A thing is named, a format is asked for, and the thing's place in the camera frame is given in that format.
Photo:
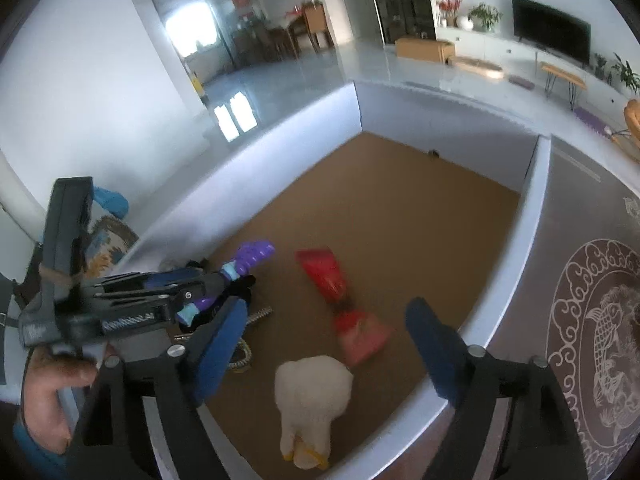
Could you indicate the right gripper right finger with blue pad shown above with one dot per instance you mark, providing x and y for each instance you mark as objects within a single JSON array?
[{"x": 540, "y": 440}]

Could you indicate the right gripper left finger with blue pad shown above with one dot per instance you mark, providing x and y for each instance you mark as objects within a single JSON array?
[{"x": 112, "y": 439}]

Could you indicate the purple toy figure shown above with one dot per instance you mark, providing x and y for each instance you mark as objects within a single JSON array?
[{"x": 246, "y": 257}]

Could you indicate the blue sleeve forearm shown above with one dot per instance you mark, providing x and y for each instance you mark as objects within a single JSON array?
[{"x": 46, "y": 464}]

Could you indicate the person's left hand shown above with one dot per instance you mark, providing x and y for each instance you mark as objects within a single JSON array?
[{"x": 45, "y": 376}]

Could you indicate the metal spring coil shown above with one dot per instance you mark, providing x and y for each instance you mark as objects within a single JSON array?
[{"x": 258, "y": 315}]

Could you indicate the red foil snack packet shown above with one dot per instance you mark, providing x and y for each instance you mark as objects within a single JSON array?
[{"x": 360, "y": 333}]

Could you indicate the white plush toy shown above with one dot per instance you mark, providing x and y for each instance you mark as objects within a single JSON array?
[{"x": 310, "y": 394}]

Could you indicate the orange rocking lounge chair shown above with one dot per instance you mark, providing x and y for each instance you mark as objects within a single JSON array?
[{"x": 628, "y": 139}]

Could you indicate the wooden bench with metal legs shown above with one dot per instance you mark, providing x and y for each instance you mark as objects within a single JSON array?
[{"x": 574, "y": 83}]

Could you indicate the cardboard box on floor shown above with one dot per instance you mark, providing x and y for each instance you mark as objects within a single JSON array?
[{"x": 436, "y": 51}]

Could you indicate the white tv cabinet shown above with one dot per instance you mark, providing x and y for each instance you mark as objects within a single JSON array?
[{"x": 512, "y": 55}]

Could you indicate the green plant right of television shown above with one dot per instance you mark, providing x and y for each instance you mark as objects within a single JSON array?
[{"x": 626, "y": 74}]

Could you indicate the green potted plant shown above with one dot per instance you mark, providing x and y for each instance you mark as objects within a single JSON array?
[{"x": 487, "y": 16}]

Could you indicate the black flat television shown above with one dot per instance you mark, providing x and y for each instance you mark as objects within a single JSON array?
[{"x": 553, "y": 29}]

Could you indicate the red flowers in vase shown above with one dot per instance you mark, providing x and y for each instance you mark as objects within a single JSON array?
[{"x": 449, "y": 10}]

